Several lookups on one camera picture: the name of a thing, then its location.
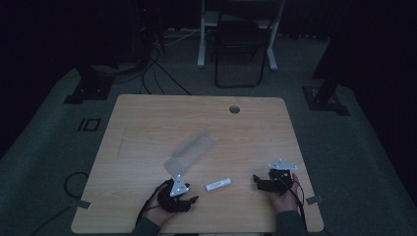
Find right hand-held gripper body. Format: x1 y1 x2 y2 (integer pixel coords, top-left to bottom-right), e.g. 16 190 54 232
261 158 300 195

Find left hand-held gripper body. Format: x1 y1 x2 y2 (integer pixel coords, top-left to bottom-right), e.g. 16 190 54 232
156 174 193 213

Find black stand base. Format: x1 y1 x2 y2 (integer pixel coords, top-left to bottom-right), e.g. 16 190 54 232
63 64 115 105
301 0 365 117

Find person's right hand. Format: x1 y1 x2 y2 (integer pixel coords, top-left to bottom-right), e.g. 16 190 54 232
268 172 305 214

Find black looped floor cable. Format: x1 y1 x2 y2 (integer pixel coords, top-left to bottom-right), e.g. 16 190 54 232
29 171 90 236

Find white desk frame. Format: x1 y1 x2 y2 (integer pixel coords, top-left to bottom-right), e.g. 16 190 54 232
196 0 287 72

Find white floor cable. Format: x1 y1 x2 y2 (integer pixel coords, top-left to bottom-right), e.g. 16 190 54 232
159 29 202 47

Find black floor cables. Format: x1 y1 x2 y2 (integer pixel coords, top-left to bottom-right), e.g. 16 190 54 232
112 19 193 96

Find black folding chair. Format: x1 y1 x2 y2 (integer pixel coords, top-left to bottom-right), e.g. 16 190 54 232
213 12 269 89

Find grey tape piece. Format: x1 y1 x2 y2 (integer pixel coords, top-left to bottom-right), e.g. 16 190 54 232
69 199 92 210
305 195 325 206

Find person's left hand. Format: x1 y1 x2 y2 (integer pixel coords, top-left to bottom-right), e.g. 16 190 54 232
143 189 175 228

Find clear plastic bag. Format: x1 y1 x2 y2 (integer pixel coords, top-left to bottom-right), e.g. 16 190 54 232
163 126 217 178

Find small white tube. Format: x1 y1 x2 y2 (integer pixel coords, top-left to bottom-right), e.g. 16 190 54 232
205 177 233 193

